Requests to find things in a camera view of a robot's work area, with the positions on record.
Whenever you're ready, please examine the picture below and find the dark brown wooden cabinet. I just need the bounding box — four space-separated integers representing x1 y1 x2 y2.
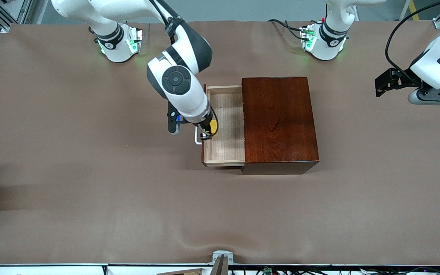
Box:
242 77 320 175

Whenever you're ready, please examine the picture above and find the brown table cover sheet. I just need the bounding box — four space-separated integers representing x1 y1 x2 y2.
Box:
0 20 440 266

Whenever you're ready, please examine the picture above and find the brown cardboard piece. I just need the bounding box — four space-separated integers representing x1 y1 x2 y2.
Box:
157 269 205 275

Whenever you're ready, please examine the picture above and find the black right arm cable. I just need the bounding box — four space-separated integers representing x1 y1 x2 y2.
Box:
149 0 220 139

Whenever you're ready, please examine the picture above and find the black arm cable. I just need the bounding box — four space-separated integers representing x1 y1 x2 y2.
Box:
385 0 440 80
149 0 220 139

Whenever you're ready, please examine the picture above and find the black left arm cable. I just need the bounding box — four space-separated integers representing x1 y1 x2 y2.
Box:
385 0 440 80

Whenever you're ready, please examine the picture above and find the black left base cable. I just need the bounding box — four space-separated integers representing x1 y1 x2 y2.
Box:
268 18 312 40

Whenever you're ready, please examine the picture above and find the grey metal camera mount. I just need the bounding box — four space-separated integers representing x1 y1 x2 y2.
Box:
207 250 234 275

